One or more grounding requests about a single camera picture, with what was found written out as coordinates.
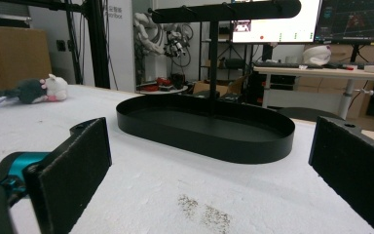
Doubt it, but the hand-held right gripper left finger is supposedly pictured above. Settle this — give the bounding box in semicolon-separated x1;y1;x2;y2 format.
22;116;113;234

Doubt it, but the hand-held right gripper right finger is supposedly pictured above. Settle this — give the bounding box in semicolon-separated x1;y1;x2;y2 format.
308;115;374;234

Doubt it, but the grey and white plush toy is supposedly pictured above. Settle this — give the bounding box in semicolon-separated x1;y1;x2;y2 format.
0;73;69;109

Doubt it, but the white office desk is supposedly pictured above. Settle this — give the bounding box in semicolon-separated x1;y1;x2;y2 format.
252;65;374;120

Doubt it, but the white bag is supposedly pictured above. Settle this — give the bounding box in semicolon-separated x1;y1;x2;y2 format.
302;45;333;66

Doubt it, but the round white table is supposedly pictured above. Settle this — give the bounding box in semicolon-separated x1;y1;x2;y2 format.
135;85;189;96

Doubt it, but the black keyboard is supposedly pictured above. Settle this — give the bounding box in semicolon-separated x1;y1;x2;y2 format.
254;61;306;69

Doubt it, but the brown cardboard panel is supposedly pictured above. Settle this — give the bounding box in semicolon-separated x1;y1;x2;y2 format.
0;24;53;98

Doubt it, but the black stand with oval tray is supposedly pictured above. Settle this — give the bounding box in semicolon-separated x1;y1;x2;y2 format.
116;0;302;165

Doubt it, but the monitor with dark screen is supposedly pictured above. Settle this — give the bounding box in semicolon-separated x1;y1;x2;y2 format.
315;0;374;46

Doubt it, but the open cardboard box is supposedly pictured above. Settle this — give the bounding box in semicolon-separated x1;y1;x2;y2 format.
193;76;254;98

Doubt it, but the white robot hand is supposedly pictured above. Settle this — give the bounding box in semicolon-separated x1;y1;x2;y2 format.
132;12;168;57

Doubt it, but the monitor with white screen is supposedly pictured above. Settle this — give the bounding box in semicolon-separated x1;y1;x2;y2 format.
231;0;322;44

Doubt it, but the black shelf rack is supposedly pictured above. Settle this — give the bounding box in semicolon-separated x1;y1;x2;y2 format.
199;20;255;82

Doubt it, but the black metal frame stand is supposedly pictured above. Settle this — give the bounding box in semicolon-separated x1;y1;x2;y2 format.
0;0;111;90

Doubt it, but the robot gripper with cables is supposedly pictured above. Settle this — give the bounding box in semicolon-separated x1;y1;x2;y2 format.
164;22;195;68

